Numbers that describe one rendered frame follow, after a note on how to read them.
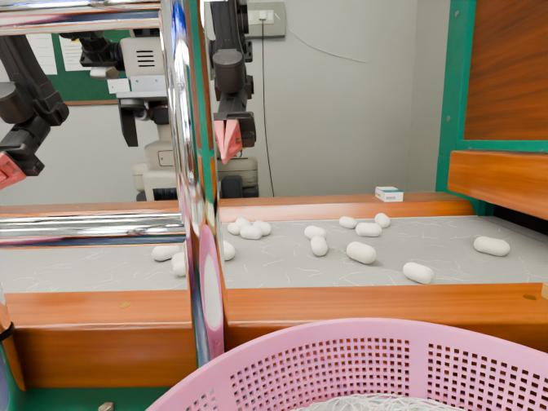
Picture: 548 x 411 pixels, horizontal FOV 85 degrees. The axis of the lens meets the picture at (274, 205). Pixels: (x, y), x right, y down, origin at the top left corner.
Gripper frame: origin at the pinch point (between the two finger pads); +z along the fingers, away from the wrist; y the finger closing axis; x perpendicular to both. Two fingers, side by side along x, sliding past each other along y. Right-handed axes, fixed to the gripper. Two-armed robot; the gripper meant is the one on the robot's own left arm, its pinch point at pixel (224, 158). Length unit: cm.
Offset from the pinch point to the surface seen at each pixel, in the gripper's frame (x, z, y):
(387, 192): 8.0, 2.2, 30.2
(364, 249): -5.1, 21.9, 20.0
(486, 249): -3.0, 20.8, 35.4
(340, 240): 2.3, 16.0, 18.8
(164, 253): -3.2, 20.8, -4.9
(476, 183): -1.6, 8.7, 39.7
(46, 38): 51, -185, -159
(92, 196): 143, -113, -146
